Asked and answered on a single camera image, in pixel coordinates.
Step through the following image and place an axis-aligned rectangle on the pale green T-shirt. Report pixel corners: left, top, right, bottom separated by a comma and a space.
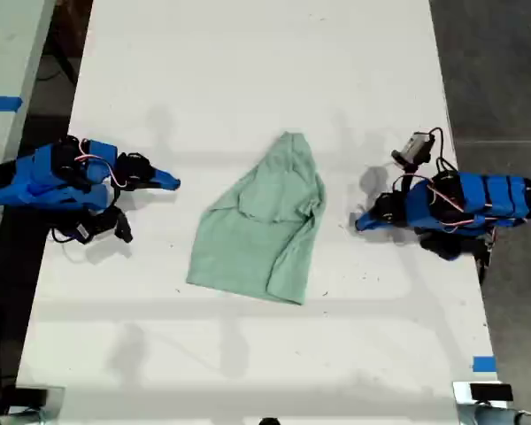
185, 130, 327, 306

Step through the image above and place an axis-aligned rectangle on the white side table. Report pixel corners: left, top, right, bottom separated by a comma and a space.
0, 0, 58, 278

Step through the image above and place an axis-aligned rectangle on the small blue tape square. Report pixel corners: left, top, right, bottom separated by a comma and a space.
472, 355, 498, 374

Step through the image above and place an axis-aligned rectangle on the grey black camera box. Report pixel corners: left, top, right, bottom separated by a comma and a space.
390, 131, 435, 170

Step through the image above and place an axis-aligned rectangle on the black camera box with label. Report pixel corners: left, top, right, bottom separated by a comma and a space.
73, 206, 135, 244

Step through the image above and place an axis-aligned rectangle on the thin black camera cable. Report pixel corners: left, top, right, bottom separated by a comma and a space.
427, 127, 460, 178
48, 224, 86, 244

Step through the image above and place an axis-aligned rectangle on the black looped floor cable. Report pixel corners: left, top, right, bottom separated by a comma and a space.
35, 42, 81, 85

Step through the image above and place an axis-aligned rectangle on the metal bracket with black box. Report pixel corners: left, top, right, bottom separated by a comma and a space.
450, 379, 531, 425
0, 383, 66, 425

